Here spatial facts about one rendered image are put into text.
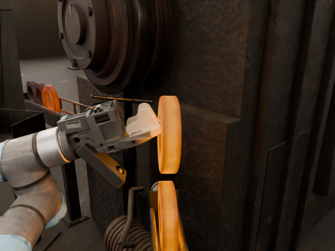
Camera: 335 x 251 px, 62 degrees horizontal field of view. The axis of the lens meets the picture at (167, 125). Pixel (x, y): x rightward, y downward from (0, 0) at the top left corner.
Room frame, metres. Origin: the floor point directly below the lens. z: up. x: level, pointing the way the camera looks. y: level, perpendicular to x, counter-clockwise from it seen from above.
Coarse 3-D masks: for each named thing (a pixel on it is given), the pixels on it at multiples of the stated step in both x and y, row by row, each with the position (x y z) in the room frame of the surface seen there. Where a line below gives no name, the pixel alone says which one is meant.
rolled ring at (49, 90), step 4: (44, 88) 1.57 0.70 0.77; (48, 88) 1.52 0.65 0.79; (52, 88) 1.52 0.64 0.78; (44, 92) 1.58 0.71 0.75; (48, 92) 1.52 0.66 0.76; (52, 92) 1.50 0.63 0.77; (56, 92) 1.51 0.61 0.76; (44, 96) 1.59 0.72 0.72; (48, 96) 1.61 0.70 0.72; (52, 96) 1.49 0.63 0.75; (56, 96) 1.50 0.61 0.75; (44, 100) 1.59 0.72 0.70; (48, 100) 1.60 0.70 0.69; (52, 100) 1.49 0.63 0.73; (56, 100) 1.49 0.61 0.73; (44, 104) 1.60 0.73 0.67; (48, 104) 1.60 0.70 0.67; (52, 104) 1.49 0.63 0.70; (56, 104) 1.48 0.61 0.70; (48, 108) 1.58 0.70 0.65; (52, 108) 1.50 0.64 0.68; (56, 108) 1.48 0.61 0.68
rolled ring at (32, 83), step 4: (32, 80) 1.85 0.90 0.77; (28, 84) 1.84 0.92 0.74; (32, 84) 1.80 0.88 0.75; (28, 88) 1.87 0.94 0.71; (32, 88) 1.78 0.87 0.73; (28, 92) 1.88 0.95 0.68; (32, 92) 1.90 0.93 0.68; (28, 96) 1.88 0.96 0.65; (32, 96) 1.89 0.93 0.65; (32, 100) 1.87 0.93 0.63
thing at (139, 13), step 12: (132, 0) 0.84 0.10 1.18; (144, 0) 0.85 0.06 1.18; (132, 12) 0.84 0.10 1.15; (144, 12) 0.84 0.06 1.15; (144, 24) 0.84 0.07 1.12; (132, 36) 0.84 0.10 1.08; (144, 36) 0.84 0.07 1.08; (132, 48) 0.84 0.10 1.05; (144, 48) 0.85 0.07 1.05; (132, 60) 0.85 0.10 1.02; (144, 60) 0.86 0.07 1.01; (84, 72) 1.11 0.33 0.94; (132, 72) 0.85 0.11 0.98; (144, 72) 0.90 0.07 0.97; (96, 84) 1.04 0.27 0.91; (120, 84) 0.90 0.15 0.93; (132, 84) 0.92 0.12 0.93
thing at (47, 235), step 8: (0, 112) 1.35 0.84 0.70; (8, 112) 1.34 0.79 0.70; (16, 112) 1.32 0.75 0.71; (24, 112) 1.31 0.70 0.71; (32, 112) 1.30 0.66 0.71; (40, 112) 1.29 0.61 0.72; (0, 120) 1.35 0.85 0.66; (8, 120) 1.34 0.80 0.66; (16, 120) 1.33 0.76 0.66; (24, 120) 1.17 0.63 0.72; (32, 120) 1.21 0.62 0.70; (40, 120) 1.26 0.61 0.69; (0, 128) 1.34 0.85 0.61; (8, 128) 1.34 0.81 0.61; (16, 128) 1.12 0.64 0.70; (24, 128) 1.16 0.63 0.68; (32, 128) 1.20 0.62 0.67; (40, 128) 1.25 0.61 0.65; (0, 136) 1.29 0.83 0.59; (8, 136) 1.28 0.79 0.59; (16, 136) 1.11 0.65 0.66; (48, 232) 1.28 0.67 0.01; (56, 232) 1.28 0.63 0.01; (40, 240) 1.22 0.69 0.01; (48, 240) 1.22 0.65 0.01; (40, 248) 1.16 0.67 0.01
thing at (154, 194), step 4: (152, 192) 0.60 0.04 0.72; (156, 192) 0.61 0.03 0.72; (176, 192) 0.61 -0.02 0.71; (152, 196) 0.60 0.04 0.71; (156, 196) 0.60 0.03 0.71; (176, 196) 0.61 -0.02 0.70; (152, 200) 0.60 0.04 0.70; (156, 200) 0.60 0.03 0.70; (176, 200) 0.61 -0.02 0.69; (152, 204) 0.60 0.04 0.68; (156, 204) 0.60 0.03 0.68; (156, 208) 0.60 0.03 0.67; (156, 212) 0.60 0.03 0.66; (156, 216) 0.60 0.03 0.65; (156, 220) 0.60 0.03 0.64; (156, 224) 0.60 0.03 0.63
